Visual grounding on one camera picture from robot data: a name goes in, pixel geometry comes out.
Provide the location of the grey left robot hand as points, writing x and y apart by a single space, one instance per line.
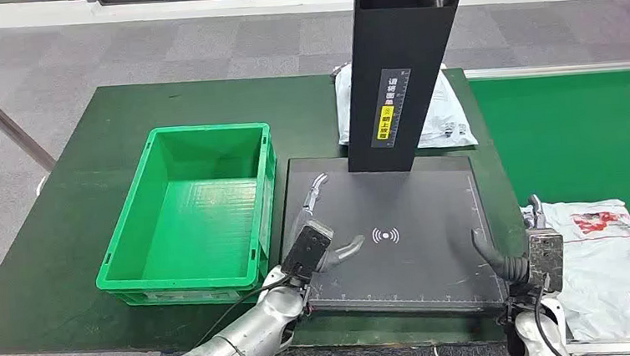
348 249

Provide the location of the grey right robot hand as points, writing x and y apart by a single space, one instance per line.
507 268

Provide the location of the white red-print courier bag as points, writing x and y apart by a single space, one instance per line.
593 268

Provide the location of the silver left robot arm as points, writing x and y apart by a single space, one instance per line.
248 337

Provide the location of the black inbound scanner machine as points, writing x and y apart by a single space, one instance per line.
394 204

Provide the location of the green conveyor belt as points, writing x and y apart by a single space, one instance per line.
567 137

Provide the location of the green plastic crate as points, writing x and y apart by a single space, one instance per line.
201 223

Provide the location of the flat white courier bag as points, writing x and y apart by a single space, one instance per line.
444 118

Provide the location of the grey metal pole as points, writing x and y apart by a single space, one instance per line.
0 121

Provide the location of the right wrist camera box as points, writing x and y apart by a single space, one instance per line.
545 260

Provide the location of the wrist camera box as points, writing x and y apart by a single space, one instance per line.
545 260
308 252

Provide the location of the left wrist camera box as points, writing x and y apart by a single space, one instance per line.
308 252

